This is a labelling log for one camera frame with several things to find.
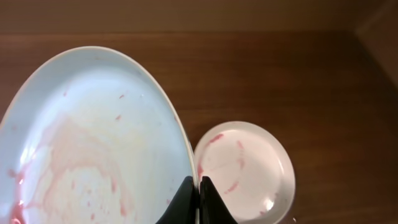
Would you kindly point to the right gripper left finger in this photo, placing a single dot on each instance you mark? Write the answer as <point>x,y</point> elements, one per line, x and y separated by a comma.
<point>182,208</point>

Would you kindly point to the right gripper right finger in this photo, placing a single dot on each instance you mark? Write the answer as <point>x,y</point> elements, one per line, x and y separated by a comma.
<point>212,207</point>

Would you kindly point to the white plate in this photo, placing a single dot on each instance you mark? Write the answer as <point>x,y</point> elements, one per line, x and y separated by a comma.
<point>91,137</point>
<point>250,169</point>

